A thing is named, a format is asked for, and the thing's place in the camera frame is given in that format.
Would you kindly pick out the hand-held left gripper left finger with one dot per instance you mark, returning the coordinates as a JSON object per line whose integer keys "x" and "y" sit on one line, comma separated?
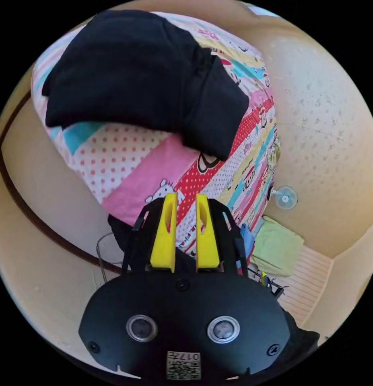
{"x": 162, "y": 241}

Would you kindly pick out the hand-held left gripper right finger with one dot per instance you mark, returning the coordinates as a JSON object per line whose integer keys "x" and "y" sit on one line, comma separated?
{"x": 206, "y": 244}

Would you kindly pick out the black long sleeve shirt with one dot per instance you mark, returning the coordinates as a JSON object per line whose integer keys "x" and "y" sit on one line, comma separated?
{"x": 135, "y": 78}

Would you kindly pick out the light green cloth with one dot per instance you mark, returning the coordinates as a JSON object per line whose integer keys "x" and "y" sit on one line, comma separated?
{"x": 276, "y": 247}

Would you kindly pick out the bed with printed patchwork sheet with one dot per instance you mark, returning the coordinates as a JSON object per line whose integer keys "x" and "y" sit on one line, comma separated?
{"x": 138, "y": 169}

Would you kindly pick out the clear suction cup hook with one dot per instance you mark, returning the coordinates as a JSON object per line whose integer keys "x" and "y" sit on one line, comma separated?
{"x": 284, "y": 198}

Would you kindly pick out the person's body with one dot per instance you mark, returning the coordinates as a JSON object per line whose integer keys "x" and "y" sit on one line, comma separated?
{"x": 301, "y": 337}

